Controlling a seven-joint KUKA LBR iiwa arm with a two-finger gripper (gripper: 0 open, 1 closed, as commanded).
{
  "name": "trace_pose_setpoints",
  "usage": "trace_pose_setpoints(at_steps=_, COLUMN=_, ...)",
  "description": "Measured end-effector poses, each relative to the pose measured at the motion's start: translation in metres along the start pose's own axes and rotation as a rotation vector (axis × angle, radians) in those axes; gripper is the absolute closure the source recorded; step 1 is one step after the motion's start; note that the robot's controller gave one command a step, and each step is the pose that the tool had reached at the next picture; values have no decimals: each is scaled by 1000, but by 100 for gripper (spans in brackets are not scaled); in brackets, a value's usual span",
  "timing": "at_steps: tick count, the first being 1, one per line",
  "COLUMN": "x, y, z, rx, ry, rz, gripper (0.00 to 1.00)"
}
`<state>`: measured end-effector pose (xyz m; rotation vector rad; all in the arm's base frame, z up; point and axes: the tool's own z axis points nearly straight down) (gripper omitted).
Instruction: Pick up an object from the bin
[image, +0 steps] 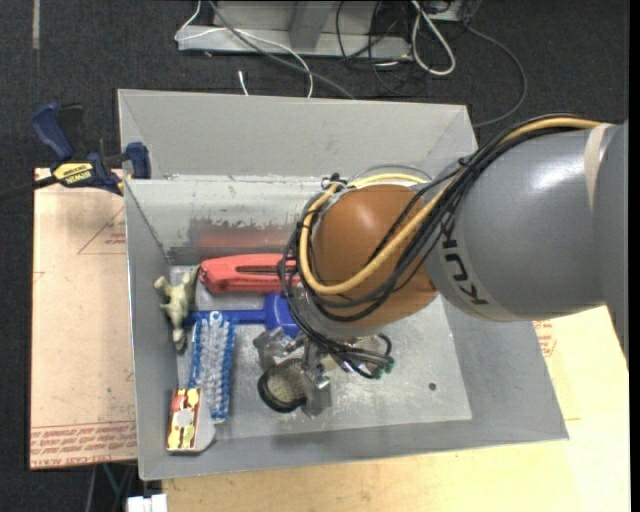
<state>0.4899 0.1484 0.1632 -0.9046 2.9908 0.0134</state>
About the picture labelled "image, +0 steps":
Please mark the grey metal bin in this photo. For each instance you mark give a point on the grey metal bin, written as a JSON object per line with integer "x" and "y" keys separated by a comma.
{"x": 400, "y": 400}

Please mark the blue and white brush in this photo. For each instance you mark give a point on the blue and white brush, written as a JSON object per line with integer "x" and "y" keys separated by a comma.
{"x": 214, "y": 360}

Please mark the red plastic tool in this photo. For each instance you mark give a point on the red plastic tool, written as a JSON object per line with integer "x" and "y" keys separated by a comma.
{"x": 235, "y": 277}

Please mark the pale green toy animal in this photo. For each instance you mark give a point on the pale green toy animal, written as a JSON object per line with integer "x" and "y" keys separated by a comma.
{"x": 176, "y": 300}

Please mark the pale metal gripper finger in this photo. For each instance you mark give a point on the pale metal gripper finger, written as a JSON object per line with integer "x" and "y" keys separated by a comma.
{"x": 317, "y": 397}
{"x": 269, "y": 347}

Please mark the black round mesh strainer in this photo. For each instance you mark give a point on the black round mesh strainer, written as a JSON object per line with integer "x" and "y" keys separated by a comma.
{"x": 280, "y": 390}

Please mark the brown cardboard board red print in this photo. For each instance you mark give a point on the brown cardboard board red print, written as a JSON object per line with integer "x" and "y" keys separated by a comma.
{"x": 80, "y": 325}

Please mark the red and yellow printed box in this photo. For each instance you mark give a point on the red and yellow printed box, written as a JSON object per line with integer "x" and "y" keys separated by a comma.
{"x": 184, "y": 420}

